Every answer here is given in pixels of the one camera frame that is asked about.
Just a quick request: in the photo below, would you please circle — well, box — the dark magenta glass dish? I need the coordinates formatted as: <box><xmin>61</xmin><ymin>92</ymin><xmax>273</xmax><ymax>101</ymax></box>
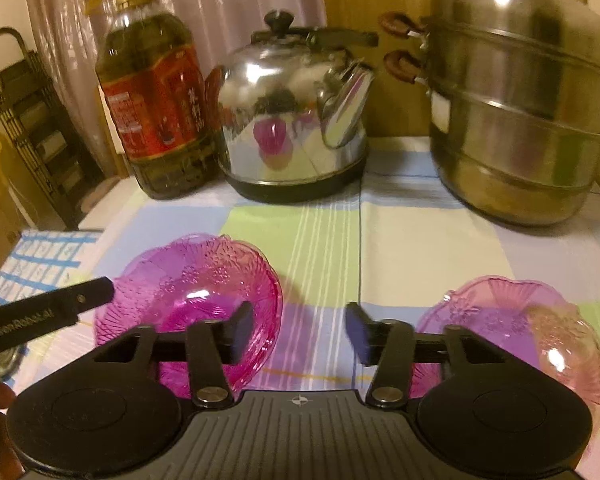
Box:
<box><xmin>94</xmin><ymin>234</ymin><xmax>283</xmax><ymax>394</ymax></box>

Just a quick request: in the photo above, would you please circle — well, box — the light pink glass dish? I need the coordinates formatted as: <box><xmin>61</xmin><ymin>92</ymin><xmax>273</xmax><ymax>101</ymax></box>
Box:
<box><xmin>417</xmin><ymin>276</ymin><xmax>600</xmax><ymax>416</ymax></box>

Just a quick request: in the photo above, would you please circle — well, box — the blue white checked cloth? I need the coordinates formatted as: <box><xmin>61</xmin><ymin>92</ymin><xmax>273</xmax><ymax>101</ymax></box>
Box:
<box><xmin>0</xmin><ymin>230</ymin><xmax>102</xmax><ymax>306</ymax></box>

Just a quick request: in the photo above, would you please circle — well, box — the checked pastel tablecloth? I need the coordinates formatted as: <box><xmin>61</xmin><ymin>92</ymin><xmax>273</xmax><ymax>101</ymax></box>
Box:
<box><xmin>76</xmin><ymin>139</ymin><xmax>600</xmax><ymax>479</ymax></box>

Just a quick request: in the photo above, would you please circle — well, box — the black folding rack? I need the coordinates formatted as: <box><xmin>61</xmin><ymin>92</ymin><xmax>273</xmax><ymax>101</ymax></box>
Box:
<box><xmin>0</xmin><ymin>27</ymin><xmax>105</xmax><ymax>230</ymax></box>

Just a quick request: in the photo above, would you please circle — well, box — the stainless steel kettle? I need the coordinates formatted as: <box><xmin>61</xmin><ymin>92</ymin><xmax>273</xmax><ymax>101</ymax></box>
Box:
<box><xmin>210</xmin><ymin>10</ymin><xmax>379</xmax><ymax>204</ymax></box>

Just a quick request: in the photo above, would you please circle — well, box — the cooking oil bottle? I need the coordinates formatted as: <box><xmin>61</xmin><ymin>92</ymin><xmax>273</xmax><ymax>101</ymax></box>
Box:
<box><xmin>85</xmin><ymin>0</ymin><xmax>216</xmax><ymax>200</ymax></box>

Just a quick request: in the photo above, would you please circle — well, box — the stainless steel steamer pot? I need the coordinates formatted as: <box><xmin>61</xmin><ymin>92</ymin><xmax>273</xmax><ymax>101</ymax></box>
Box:
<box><xmin>379</xmin><ymin>0</ymin><xmax>600</xmax><ymax>226</ymax></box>

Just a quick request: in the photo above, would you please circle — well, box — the pink sheer curtain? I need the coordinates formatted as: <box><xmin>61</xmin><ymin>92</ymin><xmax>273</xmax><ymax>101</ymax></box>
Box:
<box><xmin>21</xmin><ymin>0</ymin><xmax>328</xmax><ymax>177</ymax></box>

